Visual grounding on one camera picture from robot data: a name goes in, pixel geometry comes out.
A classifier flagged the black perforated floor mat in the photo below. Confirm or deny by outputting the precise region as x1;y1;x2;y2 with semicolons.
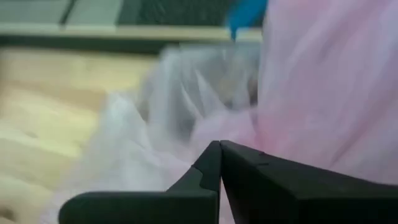
116;0;268;27

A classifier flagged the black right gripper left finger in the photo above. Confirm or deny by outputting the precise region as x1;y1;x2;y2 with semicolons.
58;140;222;224

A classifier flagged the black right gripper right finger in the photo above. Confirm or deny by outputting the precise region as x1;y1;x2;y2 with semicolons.
220;139;398;224

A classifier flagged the black metal table frame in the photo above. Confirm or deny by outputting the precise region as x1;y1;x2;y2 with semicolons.
0;33;178;56

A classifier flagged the pink translucent trash bag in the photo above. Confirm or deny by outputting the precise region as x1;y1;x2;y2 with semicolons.
40;0;398;224

